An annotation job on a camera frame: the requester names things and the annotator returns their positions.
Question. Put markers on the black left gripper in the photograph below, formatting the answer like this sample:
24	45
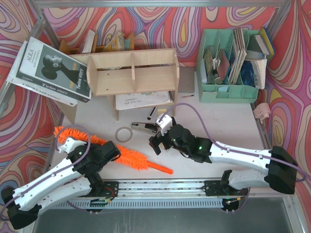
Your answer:
111	151

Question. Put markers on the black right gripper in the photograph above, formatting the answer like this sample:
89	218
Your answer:
160	140

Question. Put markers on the orange chenille duster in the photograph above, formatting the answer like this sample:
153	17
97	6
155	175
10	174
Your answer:
131	158

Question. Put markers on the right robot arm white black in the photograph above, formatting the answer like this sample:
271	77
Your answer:
273	168

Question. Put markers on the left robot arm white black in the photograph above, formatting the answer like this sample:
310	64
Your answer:
77	175

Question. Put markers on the wooden bookshelf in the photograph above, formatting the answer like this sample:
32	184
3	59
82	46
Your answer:
128	72

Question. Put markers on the silver black stapler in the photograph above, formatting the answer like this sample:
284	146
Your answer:
149	128

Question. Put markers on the black white marker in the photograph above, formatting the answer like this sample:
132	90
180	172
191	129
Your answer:
151	113

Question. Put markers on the yellow sticky notes pad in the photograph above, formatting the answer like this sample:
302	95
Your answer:
161	111

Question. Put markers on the masking tape roll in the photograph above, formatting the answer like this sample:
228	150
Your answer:
123	129

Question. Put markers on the spiral notebook under shelf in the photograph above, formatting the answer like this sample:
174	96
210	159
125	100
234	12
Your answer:
137	100

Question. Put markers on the mint green desk organizer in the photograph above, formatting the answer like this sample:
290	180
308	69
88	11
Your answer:
220	39

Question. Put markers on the red booklet in organizer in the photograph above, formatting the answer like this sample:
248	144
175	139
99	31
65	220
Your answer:
223	67

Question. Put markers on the stack of thin beige books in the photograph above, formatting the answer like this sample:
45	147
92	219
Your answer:
238	55

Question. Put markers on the black white Twins story book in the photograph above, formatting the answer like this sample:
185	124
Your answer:
51	69

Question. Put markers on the pink pig figurine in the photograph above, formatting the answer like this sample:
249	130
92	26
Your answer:
262	111

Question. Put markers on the white book under top book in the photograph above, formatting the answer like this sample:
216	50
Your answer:
12	78

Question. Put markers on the open white book in organizer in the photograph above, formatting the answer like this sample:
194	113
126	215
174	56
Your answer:
259	68

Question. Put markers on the blue yellow book in organizer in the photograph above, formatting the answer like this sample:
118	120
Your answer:
264	42

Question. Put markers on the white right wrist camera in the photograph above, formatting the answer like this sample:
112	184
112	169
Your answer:
164	123

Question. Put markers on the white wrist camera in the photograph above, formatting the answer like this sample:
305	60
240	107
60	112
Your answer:
164	123
69	145

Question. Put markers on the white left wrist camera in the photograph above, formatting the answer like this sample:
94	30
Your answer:
69	145

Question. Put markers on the aluminium mounting rail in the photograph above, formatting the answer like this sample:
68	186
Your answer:
142	189

